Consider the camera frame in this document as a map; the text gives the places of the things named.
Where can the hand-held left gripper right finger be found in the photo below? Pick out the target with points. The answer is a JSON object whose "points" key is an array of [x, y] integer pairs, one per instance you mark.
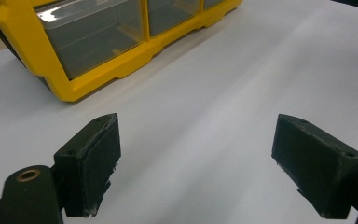
{"points": [[317, 168]]}

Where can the yellow black drawer organizer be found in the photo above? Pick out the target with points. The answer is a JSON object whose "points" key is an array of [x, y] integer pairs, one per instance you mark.
{"points": [[28, 46]]}

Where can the set of clear plastic drawers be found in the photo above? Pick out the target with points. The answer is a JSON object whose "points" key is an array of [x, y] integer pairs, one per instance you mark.
{"points": [[93, 43]]}

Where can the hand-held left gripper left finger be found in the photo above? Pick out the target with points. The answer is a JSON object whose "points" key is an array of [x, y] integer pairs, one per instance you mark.
{"points": [[87, 168]]}

